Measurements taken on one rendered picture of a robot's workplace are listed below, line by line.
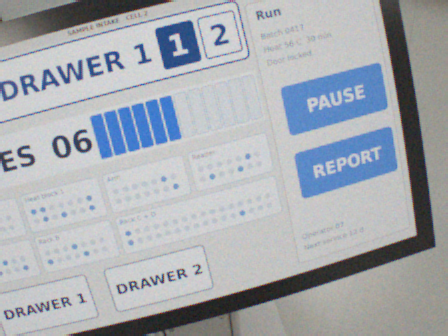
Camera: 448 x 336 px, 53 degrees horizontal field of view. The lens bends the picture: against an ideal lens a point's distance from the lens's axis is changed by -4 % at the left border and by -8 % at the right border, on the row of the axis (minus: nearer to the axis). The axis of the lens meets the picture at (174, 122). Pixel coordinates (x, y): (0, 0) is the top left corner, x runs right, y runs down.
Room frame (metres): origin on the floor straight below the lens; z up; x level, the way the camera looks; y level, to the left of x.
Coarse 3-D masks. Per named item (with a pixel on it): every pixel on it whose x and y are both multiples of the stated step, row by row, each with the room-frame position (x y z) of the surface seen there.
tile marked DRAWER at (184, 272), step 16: (160, 256) 0.19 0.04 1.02; (176, 256) 0.19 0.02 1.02; (192, 256) 0.19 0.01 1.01; (112, 272) 0.18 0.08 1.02; (128, 272) 0.18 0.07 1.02; (144, 272) 0.18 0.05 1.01; (160, 272) 0.18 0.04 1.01; (176, 272) 0.18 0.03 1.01; (192, 272) 0.18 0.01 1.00; (208, 272) 0.17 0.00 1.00; (112, 288) 0.17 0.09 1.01; (128, 288) 0.17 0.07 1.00; (144, 288) 0.17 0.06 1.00; (160, 288) 0.17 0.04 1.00; (176, 288) 0.17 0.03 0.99; (192, 288) 0.16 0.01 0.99; (208, 288) 0.16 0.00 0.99; (128, 304) 0.16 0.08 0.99; (144, 304) 0.16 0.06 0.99
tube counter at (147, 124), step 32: (160, 96) 0.28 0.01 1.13; (192, 96) 0.28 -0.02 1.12; (224, 96) 0.27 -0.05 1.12; (256, 96) 0.27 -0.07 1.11; (64, 128) 0.27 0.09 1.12; (96, 128) 0.27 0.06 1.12; (128, 128) 0.26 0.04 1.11; (160, 128) 0.26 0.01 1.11; (192, 128) 0.26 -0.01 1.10; (224, 128) 0.26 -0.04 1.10; (64, 160) 0.25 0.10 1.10; (96, 160) 0.25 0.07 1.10
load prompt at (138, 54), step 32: (128, 32) 0.32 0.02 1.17; (160, 32) 0.31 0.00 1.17; (192, 32) 0.31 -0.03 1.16; (224, 32) 0.31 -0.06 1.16; (0, 64) 0.31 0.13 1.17; (32, 64) 0.31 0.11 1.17; (64, 64) 0.30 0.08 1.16; (96, 64) 0.30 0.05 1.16; (128, 64) 0.30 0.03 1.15; (160, 64) 0.30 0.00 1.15; (192, 64) 0.29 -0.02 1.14; (224, 64) 0.29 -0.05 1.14; (0, 96) 0.29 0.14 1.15; (32, 96) 0.29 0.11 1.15; (64, 96) 0.29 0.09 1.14; (96, 96) 0.28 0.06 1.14
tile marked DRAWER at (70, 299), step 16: (16, 288) 0.18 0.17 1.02; (32, 288) 0.18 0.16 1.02; (48, 288) 0.18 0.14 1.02; (64, 288) 0.18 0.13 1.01; (80, 288) 0.18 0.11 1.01; (0, 304) 0.17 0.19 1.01; (16, 304) 0.17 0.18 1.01; (32, 304) 0.17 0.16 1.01; (48, 304) 0.17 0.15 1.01; (64, 304) 0.17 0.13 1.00; (80, 304) 0.17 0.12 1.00; (96, 304) 0.16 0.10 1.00; (0, 320) 0.16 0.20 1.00; (16, 320) 0.16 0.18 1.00; (32, 320) 0.16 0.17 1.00; (48, 320) 0.16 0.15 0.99; (64, 320) 0.16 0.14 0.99; (80, 320) 0.15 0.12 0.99
